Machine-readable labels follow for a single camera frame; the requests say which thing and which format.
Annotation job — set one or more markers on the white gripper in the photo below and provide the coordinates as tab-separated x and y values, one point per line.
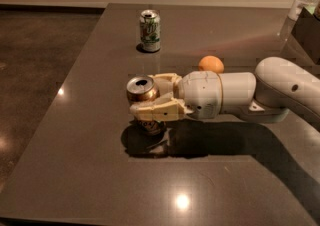
200	92

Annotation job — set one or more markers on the orange soda can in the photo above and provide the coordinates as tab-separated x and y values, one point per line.
143	89

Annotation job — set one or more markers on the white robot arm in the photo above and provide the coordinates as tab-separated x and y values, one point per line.
276	87

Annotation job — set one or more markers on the green white soda can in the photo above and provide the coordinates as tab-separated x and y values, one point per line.
150	30

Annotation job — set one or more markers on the orange fruit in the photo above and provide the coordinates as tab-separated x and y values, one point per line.
211	63

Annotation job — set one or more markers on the dark box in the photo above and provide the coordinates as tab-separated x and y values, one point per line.
306	31

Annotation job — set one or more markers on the clear pump bottle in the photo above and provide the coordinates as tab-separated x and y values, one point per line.
299	5

